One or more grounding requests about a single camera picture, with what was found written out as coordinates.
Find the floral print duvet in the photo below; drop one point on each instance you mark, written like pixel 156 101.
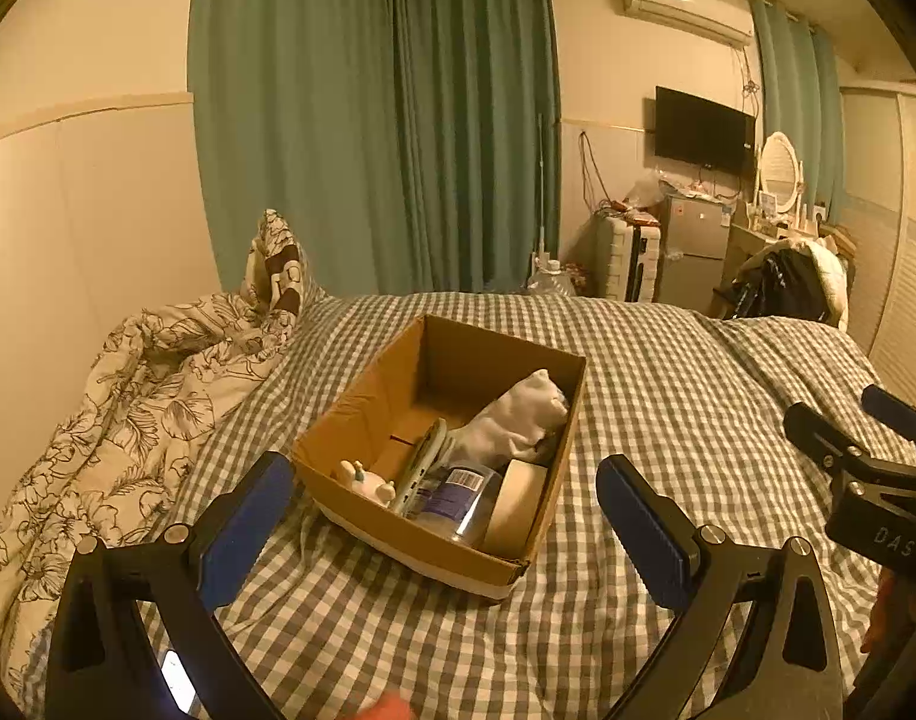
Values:
pixel 128 427

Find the white socks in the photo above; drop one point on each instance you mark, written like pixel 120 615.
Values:
pixel 518 416

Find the clear plastic bag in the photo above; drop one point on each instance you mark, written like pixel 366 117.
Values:
pixel 645 191

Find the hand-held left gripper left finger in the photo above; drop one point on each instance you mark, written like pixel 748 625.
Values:
pixel 244 532

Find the beige tape roll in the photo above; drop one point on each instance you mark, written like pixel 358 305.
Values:
pixel 514 514

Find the black wall television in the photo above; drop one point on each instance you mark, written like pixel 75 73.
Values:
pixel 701 127

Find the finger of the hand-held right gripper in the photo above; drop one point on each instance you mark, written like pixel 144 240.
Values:
pixel 900 416
pixel 825 435

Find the clear plastic jar blue label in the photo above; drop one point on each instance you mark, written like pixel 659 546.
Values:
pixel 443 502

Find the brown cardboard box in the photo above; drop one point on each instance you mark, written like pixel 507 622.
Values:
pixel 368 420

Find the brown patterned pillow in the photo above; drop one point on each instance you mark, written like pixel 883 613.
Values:
pixel 278 262

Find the silver small fridge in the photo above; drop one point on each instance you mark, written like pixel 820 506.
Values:
pixel 694 251

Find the white toy figurine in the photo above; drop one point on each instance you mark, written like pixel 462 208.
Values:
pixel 360 481

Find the clear water bottle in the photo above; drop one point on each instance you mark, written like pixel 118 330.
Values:
pixel 551 281

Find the green curtain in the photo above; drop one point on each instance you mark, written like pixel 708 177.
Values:
pixel 799 105
pixel 473 127
pixel 293 127

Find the white air conditioner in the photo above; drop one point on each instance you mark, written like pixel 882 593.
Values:
pixel 683 7

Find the grey checked bed cover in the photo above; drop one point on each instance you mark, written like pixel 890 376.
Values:
pixel 690 390

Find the white mop pole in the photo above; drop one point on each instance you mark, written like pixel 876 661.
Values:
pixel 540 195

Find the white louvred wardrobe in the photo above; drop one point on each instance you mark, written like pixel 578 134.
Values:
pixel 900 240

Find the white oval mirror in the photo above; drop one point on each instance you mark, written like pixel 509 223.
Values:
pixel 778 172

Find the white suitcase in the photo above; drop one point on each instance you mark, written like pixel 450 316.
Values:
pixel 623 255

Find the white padded coat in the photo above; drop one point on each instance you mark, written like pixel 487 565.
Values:
pixel 832 277

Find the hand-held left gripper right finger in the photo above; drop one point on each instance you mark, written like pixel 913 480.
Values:
pixel 645 532

